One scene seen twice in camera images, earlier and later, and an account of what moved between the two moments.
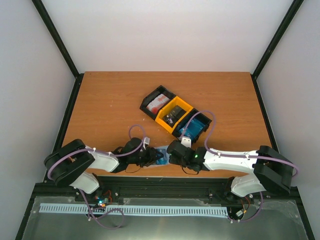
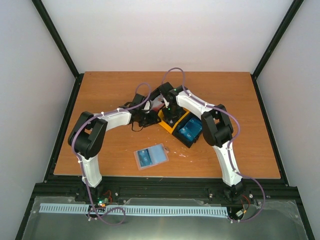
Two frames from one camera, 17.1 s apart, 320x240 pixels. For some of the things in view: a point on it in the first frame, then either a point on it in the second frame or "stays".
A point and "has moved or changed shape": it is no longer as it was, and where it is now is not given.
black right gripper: x=173 y=160 -> x=180 y=108
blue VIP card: x=193 y=129 stays
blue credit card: x=164 y=160 has moved or changed shape
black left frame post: x=42 y=11 stays
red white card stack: x=155 y=106 stays
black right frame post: x=279 y=35 stays
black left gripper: x=151 y=156 -> x=152 y=120
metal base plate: x=270 y=219 stays
